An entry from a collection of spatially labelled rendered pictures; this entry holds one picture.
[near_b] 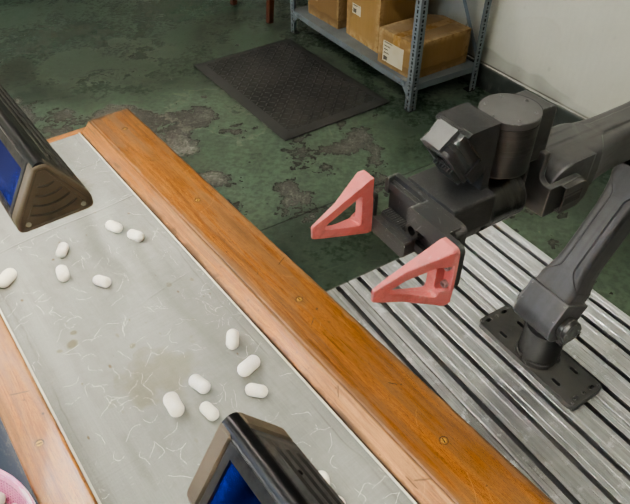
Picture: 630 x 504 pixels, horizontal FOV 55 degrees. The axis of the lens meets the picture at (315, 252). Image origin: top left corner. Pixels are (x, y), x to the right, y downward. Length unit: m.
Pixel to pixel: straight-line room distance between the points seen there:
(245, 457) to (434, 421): 0.46
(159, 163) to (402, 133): 1.71
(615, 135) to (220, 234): 0.63
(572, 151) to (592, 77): 2.16
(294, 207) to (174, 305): 1.41
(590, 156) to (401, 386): 0.38
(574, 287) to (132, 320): 0.64
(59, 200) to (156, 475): 0.36
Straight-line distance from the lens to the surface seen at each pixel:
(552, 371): 1.02
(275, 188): 2.44
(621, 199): 0.89
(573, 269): 0.90
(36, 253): 1.15
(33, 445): 0.86
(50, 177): 0.67
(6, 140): 0.72
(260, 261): 1.00
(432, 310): 1.07
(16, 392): 0.92
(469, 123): 0.54
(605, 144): 0.72
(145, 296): 1.01
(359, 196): 0.59
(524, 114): 0.58
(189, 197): 1.15
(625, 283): 2.28
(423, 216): 0.55
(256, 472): 0.38
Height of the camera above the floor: 1.45
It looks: 42 degrees down
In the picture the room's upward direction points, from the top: straight up
